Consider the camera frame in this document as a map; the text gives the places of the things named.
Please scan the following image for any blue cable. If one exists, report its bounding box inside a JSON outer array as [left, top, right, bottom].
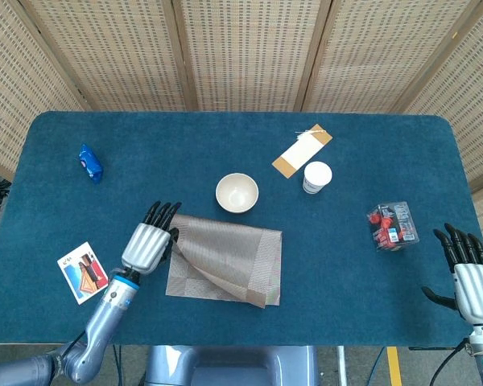
[[111, 344, 125, 386], [365, 345, 387, 386]]

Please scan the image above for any cream round bowl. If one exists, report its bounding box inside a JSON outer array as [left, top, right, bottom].
[[215, 172, 260, 214]]

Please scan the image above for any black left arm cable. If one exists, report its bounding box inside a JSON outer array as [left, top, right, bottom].
[[58, 330, 86, 359]]

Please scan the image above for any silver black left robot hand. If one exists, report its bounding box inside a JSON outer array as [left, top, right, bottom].
[[121, 200, 182, 276]]

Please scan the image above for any white picture card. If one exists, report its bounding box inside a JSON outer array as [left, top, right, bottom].
[[56, 241, 112, 306]]

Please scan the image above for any white table leg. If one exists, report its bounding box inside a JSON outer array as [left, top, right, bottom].
[[336, 345, 349, 386]]

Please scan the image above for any blue carpet table cover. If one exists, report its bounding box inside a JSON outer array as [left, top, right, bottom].
[[0, 111, 483, 347]]

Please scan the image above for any blue snack packet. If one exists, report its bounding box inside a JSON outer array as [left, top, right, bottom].
[[78, 143, 105, 186]]

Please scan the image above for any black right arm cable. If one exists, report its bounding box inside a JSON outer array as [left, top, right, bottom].
[[438, 339, 473, 386]]

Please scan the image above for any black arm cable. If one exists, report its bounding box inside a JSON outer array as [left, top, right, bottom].
[[438, 339, 473, 386], [58, 330, 86, 359]]

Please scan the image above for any bamboo folding screen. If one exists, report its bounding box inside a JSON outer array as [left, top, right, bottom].
[[0, 0, 483, 194]]

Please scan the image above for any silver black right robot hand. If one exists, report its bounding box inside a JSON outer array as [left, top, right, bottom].
[[421, 223, 483, 325]]

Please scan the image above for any clear box with red toys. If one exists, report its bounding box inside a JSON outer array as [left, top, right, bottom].
[[366, 201, 420, 253]]

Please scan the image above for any blue-grey robot torso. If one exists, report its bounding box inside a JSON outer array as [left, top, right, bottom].
[[143, 344, 319, 386]]

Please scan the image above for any brown woven placemat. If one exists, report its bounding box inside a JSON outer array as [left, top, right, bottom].
[[164, 214, 283, 310]]

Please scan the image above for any white paper cup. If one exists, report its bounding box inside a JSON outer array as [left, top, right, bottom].
[[302, 161, 333, 195]]

